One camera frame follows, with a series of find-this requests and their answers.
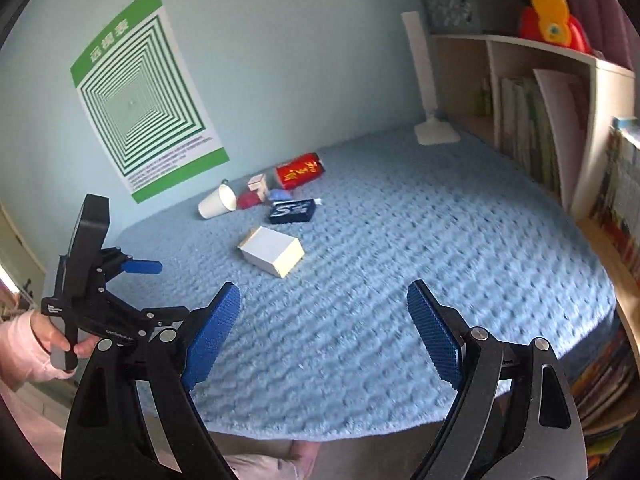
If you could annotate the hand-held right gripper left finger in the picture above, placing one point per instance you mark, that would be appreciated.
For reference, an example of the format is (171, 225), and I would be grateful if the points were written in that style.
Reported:
(212, 335)

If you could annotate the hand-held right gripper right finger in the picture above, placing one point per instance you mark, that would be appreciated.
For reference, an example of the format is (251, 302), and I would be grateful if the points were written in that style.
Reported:
(432, 335)

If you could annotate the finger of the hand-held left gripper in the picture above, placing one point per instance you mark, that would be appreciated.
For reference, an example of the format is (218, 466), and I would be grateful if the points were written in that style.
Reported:
(165, 316)
(142, 266)

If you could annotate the white paper cup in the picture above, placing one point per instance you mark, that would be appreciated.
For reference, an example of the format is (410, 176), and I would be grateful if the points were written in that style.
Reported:
(215, 202)

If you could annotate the small white red box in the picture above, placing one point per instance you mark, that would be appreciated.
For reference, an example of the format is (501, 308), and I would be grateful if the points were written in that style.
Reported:
(257, 183)

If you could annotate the dark blue box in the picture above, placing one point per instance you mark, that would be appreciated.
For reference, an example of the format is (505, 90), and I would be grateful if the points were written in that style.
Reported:
(292, 211)

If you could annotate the red can gold print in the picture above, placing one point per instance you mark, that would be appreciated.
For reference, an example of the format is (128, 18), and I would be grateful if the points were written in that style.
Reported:
(297, 172)

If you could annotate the person's left forearm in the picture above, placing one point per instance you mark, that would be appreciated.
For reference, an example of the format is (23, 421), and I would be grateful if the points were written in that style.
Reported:
(17, 355)

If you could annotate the person's left hand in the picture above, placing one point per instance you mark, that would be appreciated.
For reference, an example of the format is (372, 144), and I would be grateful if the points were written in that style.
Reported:
(45, 332)

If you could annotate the blue textured blanket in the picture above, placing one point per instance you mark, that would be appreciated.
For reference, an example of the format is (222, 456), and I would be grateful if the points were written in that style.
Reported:
(375, 260)

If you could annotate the small red packet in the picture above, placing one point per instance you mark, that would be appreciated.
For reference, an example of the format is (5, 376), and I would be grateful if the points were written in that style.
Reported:
(248, 201)

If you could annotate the blue crumpled paper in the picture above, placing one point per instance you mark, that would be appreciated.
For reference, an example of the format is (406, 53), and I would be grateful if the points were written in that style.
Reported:
(279, 195)

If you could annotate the person's pink clothing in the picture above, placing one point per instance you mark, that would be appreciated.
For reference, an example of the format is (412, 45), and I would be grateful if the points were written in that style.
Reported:
(30, 410)

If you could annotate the stack of children's books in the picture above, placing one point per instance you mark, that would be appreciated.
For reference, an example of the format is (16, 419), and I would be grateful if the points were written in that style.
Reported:
(605, 390)

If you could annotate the white desk lamp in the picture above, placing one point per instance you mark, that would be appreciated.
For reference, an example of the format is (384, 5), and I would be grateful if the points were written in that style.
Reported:
(437, 132)

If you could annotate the row of pale books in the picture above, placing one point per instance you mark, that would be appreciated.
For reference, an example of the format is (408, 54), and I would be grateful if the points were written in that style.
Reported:
(520, 130)

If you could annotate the row of children's books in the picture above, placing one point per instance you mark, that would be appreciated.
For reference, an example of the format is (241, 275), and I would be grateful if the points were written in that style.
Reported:
(620, 195)

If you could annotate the large white board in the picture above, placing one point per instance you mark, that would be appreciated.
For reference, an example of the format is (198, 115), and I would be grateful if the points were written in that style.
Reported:
(562, 125)

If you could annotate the white shelf unit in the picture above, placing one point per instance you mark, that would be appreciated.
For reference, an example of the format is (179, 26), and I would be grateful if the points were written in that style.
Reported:
(607, 90)

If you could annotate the red yellow toy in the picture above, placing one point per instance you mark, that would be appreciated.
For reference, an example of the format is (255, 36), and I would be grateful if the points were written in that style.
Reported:
(550, 20)

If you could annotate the purple padded panel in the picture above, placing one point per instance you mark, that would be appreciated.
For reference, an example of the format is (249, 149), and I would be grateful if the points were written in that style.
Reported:
(600, 5)

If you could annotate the green striped wall poster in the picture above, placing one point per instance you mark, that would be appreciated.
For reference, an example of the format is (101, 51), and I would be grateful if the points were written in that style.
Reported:
(145, 100)

